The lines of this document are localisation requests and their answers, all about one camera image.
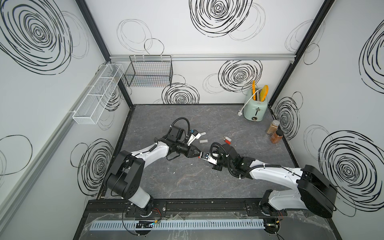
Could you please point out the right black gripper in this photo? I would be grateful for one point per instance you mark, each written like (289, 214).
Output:
(216, 167)

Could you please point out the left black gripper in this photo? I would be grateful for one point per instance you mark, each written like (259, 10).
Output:
(190, 152)

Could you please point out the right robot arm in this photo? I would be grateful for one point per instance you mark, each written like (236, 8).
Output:
(306, 188)

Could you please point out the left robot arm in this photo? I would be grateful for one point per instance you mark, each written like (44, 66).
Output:
(124, 176)

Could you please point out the spice jar silver lid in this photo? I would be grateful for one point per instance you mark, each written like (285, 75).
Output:
(273, 127)

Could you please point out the mint green toaster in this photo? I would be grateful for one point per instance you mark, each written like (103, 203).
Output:
(255, 110)

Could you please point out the spice jar black lid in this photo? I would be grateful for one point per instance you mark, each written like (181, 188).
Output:
(277, 136)

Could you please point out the orange spatula left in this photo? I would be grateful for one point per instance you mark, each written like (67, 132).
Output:
(254, 92)

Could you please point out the yellow spatula right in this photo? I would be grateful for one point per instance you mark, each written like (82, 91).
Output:
(264, 93)

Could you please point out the white mesh shelf basket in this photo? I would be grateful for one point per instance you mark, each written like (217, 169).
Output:
(101, 90)

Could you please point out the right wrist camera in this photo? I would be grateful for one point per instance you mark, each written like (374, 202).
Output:
(209, 158)

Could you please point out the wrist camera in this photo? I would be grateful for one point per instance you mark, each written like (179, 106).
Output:
(209, 158)
(194, 136)

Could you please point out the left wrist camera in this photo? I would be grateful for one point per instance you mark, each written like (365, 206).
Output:
(194, 136)

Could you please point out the grey slotted cable duct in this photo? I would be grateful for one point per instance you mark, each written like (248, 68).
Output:
(167, 225)

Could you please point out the black wire basket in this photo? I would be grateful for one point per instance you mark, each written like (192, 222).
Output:
(149, 71)

